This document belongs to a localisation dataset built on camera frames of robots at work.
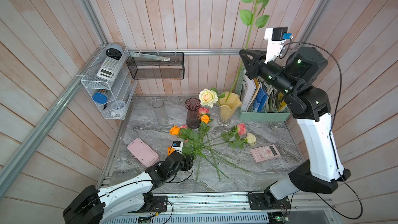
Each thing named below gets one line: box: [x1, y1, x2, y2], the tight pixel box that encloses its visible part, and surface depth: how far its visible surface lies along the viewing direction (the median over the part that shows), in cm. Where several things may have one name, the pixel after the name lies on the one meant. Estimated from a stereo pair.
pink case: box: [126, 137, 160, 168], surface depth 90 cm
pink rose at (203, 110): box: [199, 107, 210, 115], surface depth 107 cm
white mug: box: [110, 99, 126, 118], surface depth 93 cm
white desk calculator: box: [96, 56, 123, 82], surface depth 79 cm
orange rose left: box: [169, 125, 181, 136], surface depth 97 cm
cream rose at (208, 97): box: [199, 87, 226, 109], surface depth 71 cm
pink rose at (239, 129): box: [202, 122, 247, 145], surface depth 99 cm
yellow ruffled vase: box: [217, 91, 243, 127], surface depth 93 cm
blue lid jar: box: [92, 92, 109, 104], surface depth 78 cm
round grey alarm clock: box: [105, 43, 124, 60], surface depth 83 cm
